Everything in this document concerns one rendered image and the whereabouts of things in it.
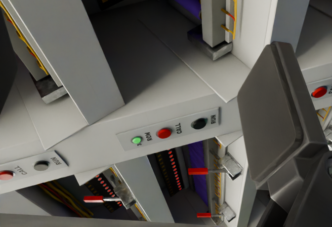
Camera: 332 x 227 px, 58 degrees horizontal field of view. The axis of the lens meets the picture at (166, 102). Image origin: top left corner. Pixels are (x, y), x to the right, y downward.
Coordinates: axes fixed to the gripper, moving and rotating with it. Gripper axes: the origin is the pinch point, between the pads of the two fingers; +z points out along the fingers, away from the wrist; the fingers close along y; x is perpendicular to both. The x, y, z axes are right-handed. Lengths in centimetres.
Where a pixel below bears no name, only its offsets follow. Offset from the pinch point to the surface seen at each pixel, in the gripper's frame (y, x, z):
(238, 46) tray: 11.4, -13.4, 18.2
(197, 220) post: 26, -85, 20
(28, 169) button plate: -10.6, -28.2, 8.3
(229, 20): 9.4, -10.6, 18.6
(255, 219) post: 42, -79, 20
